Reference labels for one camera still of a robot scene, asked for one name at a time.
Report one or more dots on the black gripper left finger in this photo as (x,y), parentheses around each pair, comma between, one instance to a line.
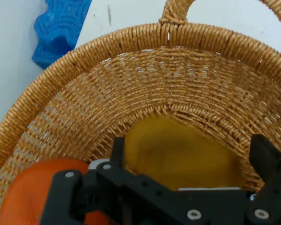
(103,199)

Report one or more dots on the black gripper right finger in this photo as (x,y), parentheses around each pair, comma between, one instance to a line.
(269,168)

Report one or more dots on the red tomato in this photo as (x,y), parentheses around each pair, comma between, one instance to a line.
(25,194)

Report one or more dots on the blue plastic block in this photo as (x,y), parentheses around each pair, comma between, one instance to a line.
(58,30)

